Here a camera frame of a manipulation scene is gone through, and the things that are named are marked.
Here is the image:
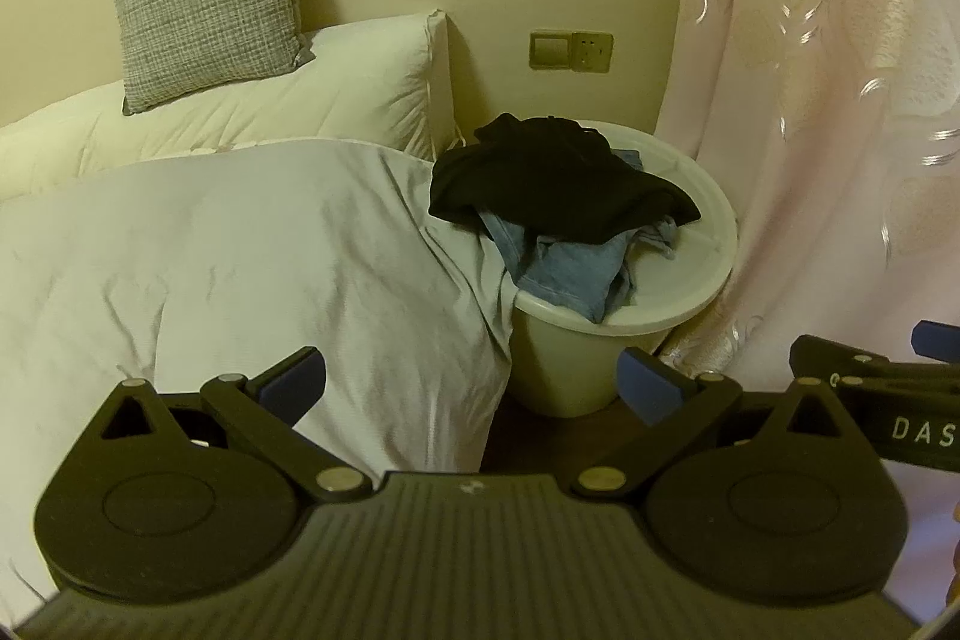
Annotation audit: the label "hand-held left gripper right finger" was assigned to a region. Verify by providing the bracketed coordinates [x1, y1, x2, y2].
[570, 346, 848, 502]

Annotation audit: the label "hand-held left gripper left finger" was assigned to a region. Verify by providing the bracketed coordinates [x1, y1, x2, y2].
[97, 346, 376, 502]

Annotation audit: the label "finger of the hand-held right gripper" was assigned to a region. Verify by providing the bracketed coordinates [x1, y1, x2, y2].
[911, 320, 960, 360]
[789, 334, 960, 386]

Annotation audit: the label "white plastic laundry bucket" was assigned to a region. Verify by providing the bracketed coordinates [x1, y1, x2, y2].
[431, 119, 740, 417]

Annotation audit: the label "black garment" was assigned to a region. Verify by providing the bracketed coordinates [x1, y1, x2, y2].
[429, 113, 702, 245]

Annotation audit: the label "grey duvet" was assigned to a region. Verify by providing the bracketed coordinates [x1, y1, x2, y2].
[0, 139, 518, 611]

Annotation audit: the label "blue jeans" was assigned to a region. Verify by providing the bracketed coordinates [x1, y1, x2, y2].
[478, 149, 680, 324]

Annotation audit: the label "pink patterned curtain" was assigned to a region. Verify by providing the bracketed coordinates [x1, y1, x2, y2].
[649, 0, 960, 618]

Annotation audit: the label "white pillow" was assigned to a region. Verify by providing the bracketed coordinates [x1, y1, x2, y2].
[296, 12, 453, 161]

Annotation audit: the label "wall power socket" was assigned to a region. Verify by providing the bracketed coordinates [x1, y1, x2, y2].
[572, 32, 614, 73]

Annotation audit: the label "wall light switch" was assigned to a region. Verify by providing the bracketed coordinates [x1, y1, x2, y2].
[529, 31, 575, 71]

